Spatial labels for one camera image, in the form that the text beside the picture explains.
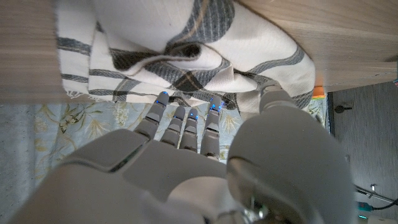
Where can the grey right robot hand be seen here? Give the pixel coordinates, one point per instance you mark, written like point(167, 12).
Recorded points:
point(174, 180)

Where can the beige plaid fringed scarf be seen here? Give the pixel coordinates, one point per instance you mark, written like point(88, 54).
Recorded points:
point(149, 28)

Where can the floral printed backdrop cloth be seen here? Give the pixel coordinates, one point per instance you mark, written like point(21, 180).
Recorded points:
point(62, 130)

